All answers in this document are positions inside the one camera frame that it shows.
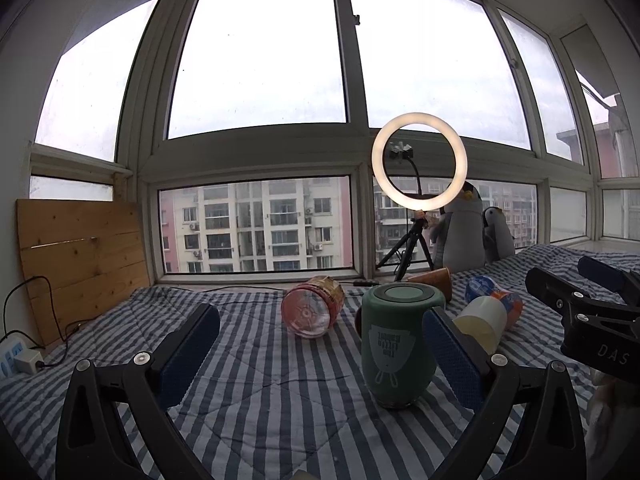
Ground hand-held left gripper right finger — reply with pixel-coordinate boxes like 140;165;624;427
422;306;586;480

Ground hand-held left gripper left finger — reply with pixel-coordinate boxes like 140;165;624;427
56;303;221;480

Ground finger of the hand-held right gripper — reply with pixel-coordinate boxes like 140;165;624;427
577;255;640;307
525;267;609;327

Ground green cup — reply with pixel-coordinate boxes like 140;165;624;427
355;283;446;410

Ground person's right forearm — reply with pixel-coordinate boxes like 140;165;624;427
585;367;640;480

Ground pale yellow cup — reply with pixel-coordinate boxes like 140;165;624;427
452;295;509;356

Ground blue and orange printed cup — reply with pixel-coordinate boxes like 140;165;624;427
464;275;524;331

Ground brown cup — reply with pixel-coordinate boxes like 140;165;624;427
407;267;453;302

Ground pink transparent cup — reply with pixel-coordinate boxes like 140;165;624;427
280;275;347;344

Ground small grey penguin plush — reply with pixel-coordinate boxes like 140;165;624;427
481;206;516;263

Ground striped blanket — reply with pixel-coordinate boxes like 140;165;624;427
0;244;640;480

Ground large grey penguin plush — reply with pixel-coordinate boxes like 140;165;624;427
429;182;487;271

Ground black tripod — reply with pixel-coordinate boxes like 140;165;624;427
375;209;435;282

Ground wooden board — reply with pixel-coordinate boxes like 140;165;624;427
16;198;153;349

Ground white plug adapter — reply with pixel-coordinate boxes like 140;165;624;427
14;349;44;374

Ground white power strip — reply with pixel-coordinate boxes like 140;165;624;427
0;335;31;379

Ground black cable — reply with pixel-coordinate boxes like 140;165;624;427
2;275;72;367

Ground ring light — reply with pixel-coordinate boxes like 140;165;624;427
371;112;469;214

